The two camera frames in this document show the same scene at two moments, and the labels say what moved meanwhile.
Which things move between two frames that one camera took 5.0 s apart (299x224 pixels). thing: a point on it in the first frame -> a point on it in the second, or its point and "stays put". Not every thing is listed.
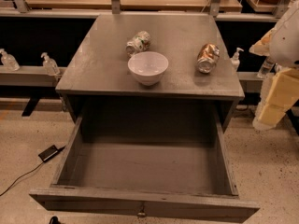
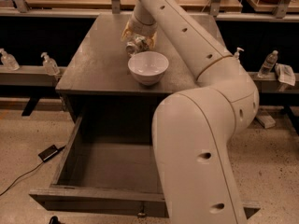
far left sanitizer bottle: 8,62 stays put
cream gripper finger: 262,47 -> 146,30
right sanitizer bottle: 234,61 stays put
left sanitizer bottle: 50,65 stays put
